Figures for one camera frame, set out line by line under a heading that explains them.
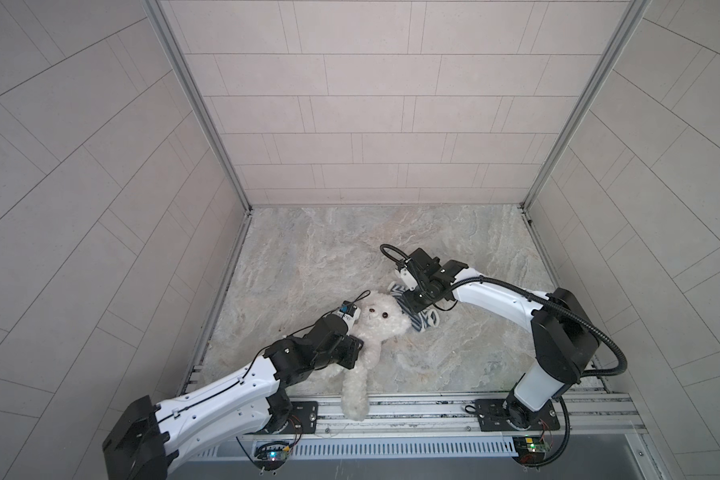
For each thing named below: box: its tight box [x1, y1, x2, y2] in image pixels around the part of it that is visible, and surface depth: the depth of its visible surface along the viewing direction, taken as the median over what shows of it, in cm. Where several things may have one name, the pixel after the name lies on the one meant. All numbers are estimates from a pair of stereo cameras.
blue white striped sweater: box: [387, 282, 440, 332], surface depth 85 cm
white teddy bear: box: [325, 292, 411, 422], surface depth 75 cm
